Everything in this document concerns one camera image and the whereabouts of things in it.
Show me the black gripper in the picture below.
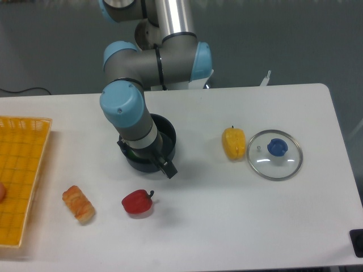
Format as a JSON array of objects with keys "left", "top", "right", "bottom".
[{"left": 117, "top": 133, "right": 178, "bottom": 179}]

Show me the glass lid with blue knob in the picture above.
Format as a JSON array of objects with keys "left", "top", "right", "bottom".
[{"left": 246, "top": 129, "right": 303, "bottom": 181}]

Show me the black cable on floor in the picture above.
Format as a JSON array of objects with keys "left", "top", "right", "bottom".
[{"left": 0, "top": 87, "right": 52, "bottom": 95}]

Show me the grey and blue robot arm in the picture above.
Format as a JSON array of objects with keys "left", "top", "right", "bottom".
[{"left": 99, "top": 1, "right": 213, "bottom": 177}]

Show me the yellow bell pepper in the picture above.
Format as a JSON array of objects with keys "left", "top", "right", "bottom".
[{"left": 221, "top": 126, "right": 246, "bottom": 160}]

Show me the black device at table edge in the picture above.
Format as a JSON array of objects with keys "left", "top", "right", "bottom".
[{"left": 349, "top": 229, "right": 363, "bottom": 258}]

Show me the white bracket behind table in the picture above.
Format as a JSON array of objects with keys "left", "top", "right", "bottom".
[{"left": 260, "top": 70, "right": 272, "bottom": 87}]

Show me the red bell pepper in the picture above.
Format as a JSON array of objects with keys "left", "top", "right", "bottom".
[{"left": 121, "top": 189, "right": 154, "bottom": 214}]

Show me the braided bread pastry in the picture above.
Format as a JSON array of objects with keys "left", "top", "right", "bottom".
[{"left": 62, "top": 185, "right": 96, "bottom": 224}]

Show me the dark blue cooking pot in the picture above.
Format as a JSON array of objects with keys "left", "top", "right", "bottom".
[{"left": 117, "top": 113, "right": 177, "bottom": 178}]

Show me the yellow woven basket tray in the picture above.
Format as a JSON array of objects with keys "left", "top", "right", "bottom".
[{"left": 1, "top": 116, "right": 52, "bottom": 248}]

